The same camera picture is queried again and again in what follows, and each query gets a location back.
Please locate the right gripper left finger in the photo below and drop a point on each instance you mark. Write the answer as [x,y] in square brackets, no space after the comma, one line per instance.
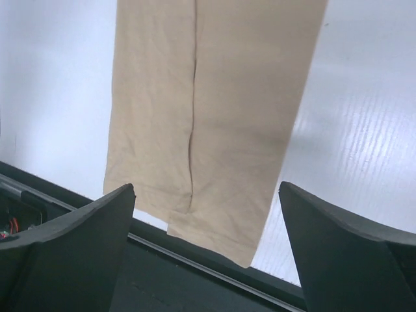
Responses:
[70,263]

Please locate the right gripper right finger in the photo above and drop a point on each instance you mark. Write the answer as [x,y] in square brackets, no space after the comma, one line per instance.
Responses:
[347,262]

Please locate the beige t shirt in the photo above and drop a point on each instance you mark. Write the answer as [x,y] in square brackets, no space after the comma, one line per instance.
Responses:
[204,99]

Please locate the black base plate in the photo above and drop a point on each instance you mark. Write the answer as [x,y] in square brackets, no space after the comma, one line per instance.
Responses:
[161,273]

